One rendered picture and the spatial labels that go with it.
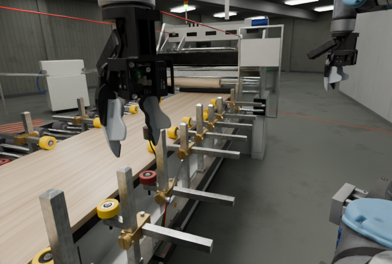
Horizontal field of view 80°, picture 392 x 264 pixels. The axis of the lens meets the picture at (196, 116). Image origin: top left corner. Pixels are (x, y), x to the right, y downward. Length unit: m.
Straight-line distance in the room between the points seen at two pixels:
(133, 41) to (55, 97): 6.70
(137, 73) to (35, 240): 0.76
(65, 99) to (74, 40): 4.85
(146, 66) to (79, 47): 11.20
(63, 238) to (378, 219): 0.61
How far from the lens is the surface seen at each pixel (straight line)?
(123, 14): 0.33
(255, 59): 3.10
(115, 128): 0.36
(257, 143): 3.35
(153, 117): 0.40
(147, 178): 1.14
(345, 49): 1.03
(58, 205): 0.64
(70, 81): 7.02
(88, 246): 1.13
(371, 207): 0.39
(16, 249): 0.98
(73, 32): 11.50
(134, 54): 0.32
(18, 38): 11.13
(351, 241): 0.36
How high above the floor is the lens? 1.46
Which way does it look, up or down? 15 degrees down
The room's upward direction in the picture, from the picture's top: 1 degrees counter-clockwise
